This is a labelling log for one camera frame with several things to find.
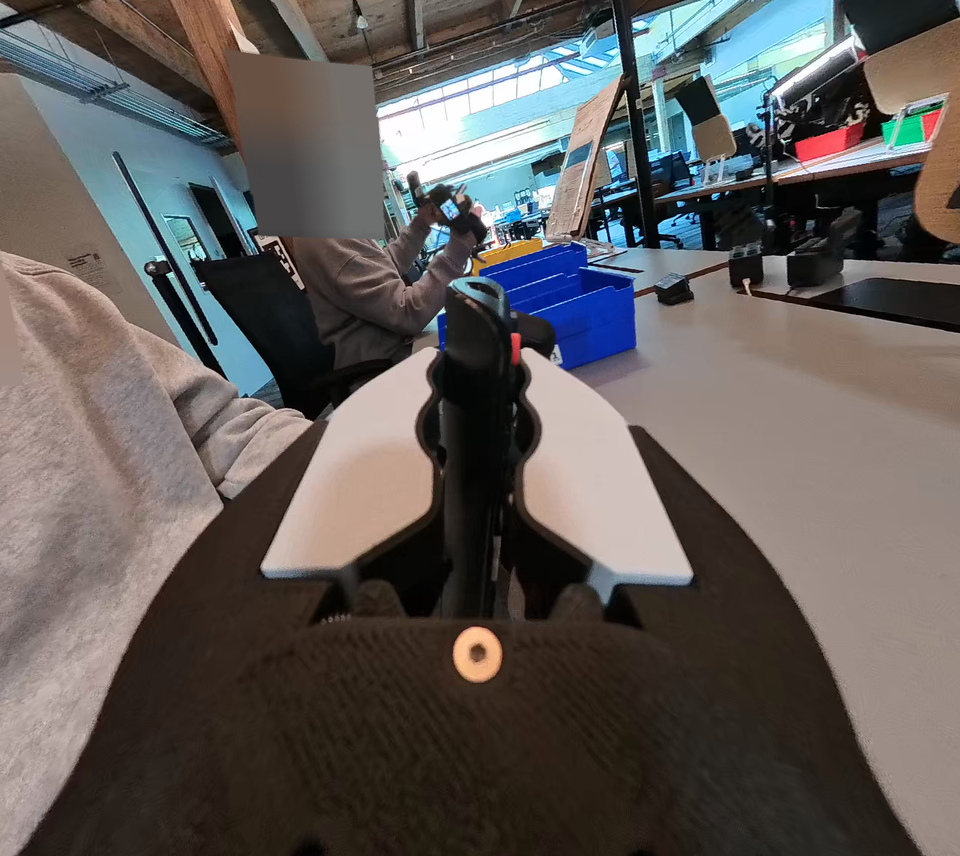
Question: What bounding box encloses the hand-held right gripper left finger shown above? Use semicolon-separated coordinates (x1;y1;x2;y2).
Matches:
260;346;447;581

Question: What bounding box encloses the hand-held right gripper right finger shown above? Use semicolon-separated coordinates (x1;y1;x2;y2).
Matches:
512;346;696;606

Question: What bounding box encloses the black remote control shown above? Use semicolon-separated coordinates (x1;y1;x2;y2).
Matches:
438;277;522;621

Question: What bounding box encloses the black desk mat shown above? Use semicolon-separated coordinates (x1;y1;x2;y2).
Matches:
810;277;960;334

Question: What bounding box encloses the blue labelled plastic bin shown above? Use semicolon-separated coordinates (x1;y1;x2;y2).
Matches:
437;267;637;371

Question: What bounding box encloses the black office chair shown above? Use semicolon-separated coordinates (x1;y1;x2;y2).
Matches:
193;248;391;422

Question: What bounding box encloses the black white marker tag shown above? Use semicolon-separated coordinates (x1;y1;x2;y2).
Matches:
255;235;305;291

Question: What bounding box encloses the yellow plastic bin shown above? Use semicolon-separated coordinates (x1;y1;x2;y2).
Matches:
471;238;543;276

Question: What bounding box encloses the black charger box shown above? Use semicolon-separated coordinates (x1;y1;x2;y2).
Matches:
729;244;766;289

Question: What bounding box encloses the black charging dock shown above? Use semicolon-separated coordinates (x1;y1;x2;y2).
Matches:
786;211;864;289

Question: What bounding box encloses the leaning wooden board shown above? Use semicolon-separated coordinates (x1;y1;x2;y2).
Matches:
546;74;627;244

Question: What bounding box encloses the black tan divider panel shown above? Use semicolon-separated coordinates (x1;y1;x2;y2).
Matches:
675;74;738;160
843;0;960;122

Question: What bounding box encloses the black steel column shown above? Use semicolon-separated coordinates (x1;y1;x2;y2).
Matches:
596;0;661;250

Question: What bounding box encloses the red plastic bin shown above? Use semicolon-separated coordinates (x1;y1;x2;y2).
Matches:
793;121;865;164

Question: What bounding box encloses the LED light bar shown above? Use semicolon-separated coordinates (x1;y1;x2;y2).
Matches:
771;34;860;101

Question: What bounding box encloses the green plastic bin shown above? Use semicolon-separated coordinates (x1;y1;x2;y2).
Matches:
881;98;945;151

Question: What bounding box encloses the black door handle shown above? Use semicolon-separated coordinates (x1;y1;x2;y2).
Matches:
144;258;228;381

